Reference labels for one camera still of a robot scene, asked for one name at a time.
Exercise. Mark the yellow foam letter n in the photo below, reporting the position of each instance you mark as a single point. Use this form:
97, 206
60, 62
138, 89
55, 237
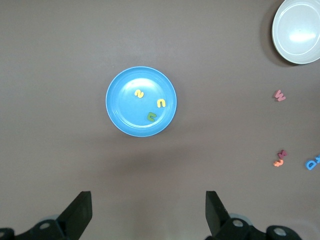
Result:
161, 100

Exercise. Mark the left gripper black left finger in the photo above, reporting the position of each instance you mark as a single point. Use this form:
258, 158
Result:
77, 215

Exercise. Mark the orange foam letter t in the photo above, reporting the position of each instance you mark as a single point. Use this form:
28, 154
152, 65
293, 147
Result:
278, 163

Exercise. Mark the blue plate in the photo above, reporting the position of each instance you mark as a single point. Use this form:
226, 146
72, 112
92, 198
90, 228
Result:
130, 120

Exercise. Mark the beige plate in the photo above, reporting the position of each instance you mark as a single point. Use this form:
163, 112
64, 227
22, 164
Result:
297, 30

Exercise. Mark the pink foam letter w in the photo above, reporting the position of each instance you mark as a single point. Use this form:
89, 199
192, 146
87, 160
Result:
280, 95

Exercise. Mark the yellow foam digit 2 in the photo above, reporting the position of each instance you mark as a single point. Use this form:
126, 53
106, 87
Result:
139, 93

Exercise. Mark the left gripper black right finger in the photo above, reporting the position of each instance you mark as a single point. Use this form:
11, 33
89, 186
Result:
215, 215

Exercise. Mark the green foam letter n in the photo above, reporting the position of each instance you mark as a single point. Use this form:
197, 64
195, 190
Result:
149, 114

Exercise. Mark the dark red foam letter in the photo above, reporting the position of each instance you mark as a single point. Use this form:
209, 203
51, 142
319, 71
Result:
282, 153

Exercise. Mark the blue foam letter D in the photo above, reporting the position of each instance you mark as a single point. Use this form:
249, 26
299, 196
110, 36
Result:
307, 165

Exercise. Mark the brown table cover mat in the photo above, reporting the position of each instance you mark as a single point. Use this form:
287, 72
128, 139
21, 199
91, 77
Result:
50, 75

